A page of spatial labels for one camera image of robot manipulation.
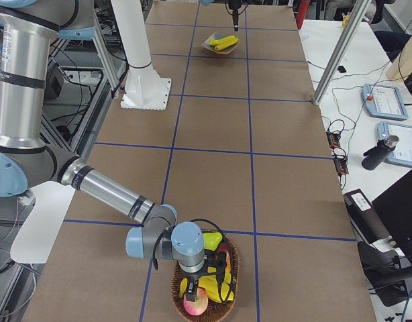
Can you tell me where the white curved board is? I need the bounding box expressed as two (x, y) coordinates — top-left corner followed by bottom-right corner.
(10, 182), (75, 264)

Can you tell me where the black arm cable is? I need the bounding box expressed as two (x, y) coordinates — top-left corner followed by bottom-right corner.
(152, 218), (230, 305)

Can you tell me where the aluminium frame post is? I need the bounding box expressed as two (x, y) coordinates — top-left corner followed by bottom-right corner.
(312, 0), (370, 106)

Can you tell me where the red fire extinguisher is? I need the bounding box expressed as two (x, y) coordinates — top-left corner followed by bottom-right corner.
(295, 0), (310, 30)

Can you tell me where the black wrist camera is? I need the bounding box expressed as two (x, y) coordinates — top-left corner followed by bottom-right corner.
(205, 252), (226, 274)

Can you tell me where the green pear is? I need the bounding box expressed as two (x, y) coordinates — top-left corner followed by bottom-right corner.
(203, 231), (223, 252)

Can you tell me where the black water bottle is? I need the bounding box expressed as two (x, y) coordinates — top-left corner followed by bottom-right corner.
(361, 135), (399, 170)

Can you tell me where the lower teach pendant tablet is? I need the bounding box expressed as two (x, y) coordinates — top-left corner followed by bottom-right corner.
(378, 121), (412, 168)

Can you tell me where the red yellow mango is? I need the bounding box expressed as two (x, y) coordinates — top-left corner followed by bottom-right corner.
(216, 241), (231, 272)

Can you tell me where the grey square plate orange rim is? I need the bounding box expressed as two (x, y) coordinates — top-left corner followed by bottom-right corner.
(202, 33), (239, 55)

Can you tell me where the pink apple front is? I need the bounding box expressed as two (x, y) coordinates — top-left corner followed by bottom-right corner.
(183, 288), (209, 316)

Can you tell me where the woven brown fruit basket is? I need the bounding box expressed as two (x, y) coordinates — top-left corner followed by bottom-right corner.
(170, 238), (239, 321)

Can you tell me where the small orange circuit board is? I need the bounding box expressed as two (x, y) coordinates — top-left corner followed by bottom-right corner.
(326, 131), (341, 149)

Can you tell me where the black monitor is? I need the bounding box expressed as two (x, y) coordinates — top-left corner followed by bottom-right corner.
(372, 169), (412, 262)

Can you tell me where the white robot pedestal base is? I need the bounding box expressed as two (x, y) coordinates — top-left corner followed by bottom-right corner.
(111, 1), (172, 111)

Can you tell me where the teach pendant tablet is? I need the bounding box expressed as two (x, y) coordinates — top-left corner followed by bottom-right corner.
(362, 84), (409, 121)
(378, 121), (412, 168)

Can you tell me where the upper teach pendant tablet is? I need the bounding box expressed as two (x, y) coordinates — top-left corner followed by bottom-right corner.
(362, 84), (409, 121)

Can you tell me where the black label printer box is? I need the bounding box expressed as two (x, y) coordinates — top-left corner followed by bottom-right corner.
(344, 189), (391, 244)

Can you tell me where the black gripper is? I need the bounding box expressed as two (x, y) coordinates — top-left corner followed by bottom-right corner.
(227, 0), (242, 32)
(182, 264), (209, 302)

